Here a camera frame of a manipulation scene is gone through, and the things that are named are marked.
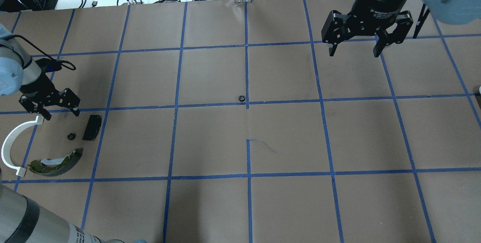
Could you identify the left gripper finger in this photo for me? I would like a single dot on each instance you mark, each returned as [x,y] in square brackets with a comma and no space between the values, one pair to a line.
[76,112]
[46,115]

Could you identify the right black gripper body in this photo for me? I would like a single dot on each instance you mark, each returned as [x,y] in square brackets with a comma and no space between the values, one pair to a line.
[379,2]

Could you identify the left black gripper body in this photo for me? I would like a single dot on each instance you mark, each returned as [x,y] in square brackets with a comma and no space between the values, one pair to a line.
[38,86]

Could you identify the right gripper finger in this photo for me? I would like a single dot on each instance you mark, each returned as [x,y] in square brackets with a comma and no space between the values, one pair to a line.
[332,49]
[379,47]

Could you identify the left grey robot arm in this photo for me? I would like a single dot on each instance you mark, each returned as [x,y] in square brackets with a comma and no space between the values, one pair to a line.
[19,71]

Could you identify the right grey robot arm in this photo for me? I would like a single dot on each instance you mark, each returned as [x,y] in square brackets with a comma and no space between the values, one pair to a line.
[455,12]

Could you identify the black brake pad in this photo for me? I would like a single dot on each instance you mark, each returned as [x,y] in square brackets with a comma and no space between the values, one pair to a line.
[93,127]

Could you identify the green brake shoe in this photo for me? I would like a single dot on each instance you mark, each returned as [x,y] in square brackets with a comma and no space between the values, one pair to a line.
[56,167]

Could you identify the brown paper table mat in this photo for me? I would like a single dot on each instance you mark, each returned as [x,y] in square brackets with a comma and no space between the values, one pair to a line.
[349,148]

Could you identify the white curved plastic bracket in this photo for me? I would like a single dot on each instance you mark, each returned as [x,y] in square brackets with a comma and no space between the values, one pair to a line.
[9,141]

